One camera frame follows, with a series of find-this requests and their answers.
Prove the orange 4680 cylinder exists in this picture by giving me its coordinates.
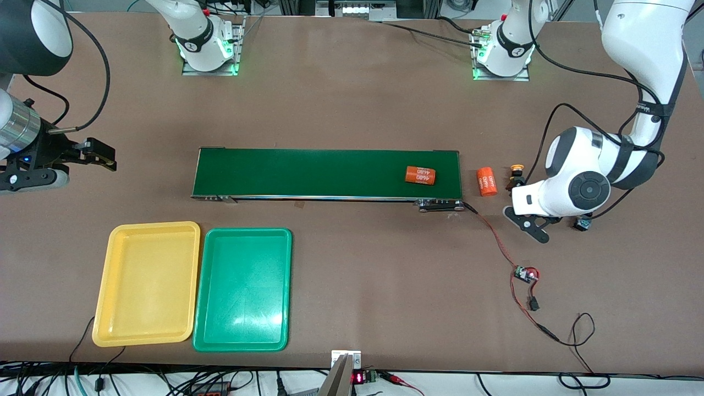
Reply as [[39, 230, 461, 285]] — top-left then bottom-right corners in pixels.
[[476, 167, 498, 197], [405, 166, 437, 186]]

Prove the yellow plastic tray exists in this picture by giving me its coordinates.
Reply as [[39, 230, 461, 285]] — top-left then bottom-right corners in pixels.
[[92, 221, 201, 348]]

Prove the green plastic tray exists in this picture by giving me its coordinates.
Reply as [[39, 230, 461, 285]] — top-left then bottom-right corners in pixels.
[[192, 228, 293, 353]]

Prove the green conveyor belt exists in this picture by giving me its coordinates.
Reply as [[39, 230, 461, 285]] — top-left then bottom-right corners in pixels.
[[191, 147, 468, 212]]

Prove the white lit device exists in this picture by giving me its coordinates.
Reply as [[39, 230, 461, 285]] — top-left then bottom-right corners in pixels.
[[316, 0, 398, 21]]

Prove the grey metal pole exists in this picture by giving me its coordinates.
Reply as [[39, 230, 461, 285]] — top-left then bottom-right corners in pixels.
[[317, 355, 355, 396]]

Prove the red clip lead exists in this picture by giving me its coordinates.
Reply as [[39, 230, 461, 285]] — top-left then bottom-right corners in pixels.
[[379, 372, 424, 395]]

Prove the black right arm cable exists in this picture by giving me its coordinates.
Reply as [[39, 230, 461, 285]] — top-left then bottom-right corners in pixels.
[[22, 0, 111, 134]]

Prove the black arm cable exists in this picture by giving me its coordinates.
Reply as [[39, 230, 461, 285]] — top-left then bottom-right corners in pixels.
[[22, 0, 111, 134], [522, 0, 666, 221]]

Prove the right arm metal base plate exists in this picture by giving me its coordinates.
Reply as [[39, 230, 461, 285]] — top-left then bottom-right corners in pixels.
[[181, 15, 246, 76]]

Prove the thin black cable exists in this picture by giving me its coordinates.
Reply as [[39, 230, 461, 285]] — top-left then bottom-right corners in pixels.
[[69, 316, 127, 364]]

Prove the black table cable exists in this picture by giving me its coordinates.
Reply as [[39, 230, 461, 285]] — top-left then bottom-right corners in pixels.
[[379, 21, 485, 48], [437, 16, 480, 35]]

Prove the red black motor wire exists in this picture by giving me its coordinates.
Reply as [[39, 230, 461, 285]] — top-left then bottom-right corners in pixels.
[[462, 202, 520, 271]]

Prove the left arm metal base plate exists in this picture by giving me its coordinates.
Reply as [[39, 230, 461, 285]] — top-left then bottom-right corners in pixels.
[[472, 26, 532, 82]]

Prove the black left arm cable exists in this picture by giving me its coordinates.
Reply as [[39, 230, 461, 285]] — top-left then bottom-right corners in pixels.
[[522, 0, 666, 221]]

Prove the red black power wire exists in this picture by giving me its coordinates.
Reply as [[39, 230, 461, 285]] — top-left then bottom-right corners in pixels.
[[510, 277, 563, 345]]

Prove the black power cable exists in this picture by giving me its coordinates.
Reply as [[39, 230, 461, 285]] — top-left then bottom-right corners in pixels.
[[558, 312, 612, 390]]

